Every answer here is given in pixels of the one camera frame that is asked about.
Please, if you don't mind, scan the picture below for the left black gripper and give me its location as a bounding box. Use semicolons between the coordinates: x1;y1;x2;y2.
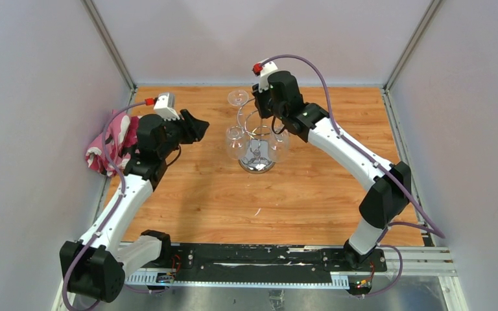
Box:
158;109;209;159

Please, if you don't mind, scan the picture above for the chrome wine glass rack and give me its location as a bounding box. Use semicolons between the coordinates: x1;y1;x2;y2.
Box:
237;98;276;174

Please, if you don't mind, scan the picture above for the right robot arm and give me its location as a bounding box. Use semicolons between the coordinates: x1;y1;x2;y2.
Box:
252;69;411;271

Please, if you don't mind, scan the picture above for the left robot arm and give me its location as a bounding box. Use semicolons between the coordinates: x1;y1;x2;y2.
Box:
59;109;209;303

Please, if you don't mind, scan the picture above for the pink camouflage cloth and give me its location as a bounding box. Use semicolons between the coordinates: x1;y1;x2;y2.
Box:
85;109;139;177

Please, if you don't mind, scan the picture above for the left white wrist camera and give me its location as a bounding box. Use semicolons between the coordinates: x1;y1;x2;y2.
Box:
154;92;180;121

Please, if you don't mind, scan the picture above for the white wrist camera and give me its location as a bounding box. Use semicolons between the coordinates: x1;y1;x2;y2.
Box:
154;92;180;121
254;61;278;93

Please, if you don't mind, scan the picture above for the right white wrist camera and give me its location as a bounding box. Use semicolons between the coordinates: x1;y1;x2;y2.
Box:
254;61;278;93

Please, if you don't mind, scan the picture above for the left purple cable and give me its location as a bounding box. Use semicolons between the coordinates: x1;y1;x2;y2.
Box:
62;97;156;311

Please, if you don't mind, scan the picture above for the purple cable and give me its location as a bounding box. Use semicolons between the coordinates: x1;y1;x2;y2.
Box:
252;54;446;240
62;97;156;311

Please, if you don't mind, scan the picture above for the left aluminium frame post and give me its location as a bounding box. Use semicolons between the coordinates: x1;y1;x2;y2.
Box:
80;0;136;90

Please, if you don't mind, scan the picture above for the aluminium frame post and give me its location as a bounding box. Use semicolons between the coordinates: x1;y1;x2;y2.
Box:
80;0;136;90
383;0;444;93

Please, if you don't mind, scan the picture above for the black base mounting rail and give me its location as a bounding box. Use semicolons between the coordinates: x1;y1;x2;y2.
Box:
125;242;387;289

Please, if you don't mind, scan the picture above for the right aluminium frame post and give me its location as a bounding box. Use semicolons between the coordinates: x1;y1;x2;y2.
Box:
383;0;444;93

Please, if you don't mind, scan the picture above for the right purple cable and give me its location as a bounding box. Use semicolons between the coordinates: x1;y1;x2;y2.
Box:
252;54;446;240

